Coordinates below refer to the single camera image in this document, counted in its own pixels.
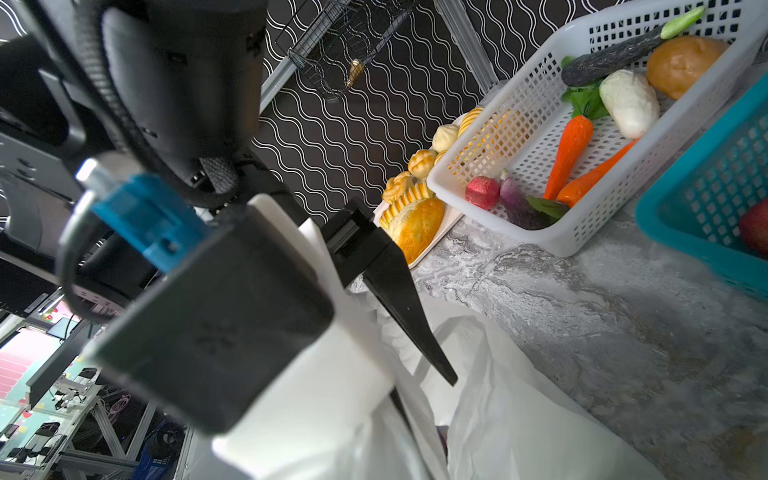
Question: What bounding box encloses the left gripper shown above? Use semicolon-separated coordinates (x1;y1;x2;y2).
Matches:
0;0;397;436

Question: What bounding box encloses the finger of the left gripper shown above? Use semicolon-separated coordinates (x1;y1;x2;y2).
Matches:
321;206;458;385

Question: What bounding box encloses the light purple long eggplant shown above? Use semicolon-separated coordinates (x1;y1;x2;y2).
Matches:
500;176;550;230

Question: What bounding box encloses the white plastic grocery bag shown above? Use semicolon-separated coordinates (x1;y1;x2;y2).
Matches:
277;293;659;479

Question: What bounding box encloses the oval bread loaf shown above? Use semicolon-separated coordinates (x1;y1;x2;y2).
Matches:
387;198;446;264

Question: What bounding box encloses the bread tray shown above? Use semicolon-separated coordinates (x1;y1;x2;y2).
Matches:
371;110;469;271

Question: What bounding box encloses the round bread bun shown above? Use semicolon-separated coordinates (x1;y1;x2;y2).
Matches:
408;149;438;181

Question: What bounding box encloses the orange carrot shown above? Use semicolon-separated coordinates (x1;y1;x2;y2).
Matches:
556;139;638;207
543;115;594;201

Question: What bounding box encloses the white plastic vegetable basket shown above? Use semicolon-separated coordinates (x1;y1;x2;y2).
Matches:
427;1;767;257

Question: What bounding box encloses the dark green cucumber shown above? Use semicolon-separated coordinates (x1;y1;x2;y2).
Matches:
561;6;706;88

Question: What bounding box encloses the white radish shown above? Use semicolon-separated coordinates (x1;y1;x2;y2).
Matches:
599;69;660;140

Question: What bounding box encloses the teal plastic fruit basket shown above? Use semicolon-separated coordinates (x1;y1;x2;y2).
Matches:
636;78;767;299

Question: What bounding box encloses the brown potato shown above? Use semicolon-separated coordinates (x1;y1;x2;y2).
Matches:
646;36;729;100

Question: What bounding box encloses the red apple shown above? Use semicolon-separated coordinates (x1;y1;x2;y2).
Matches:
739;199;768;258

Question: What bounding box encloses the black wire wall basket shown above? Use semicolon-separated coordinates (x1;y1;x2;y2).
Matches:
276;1;417;102

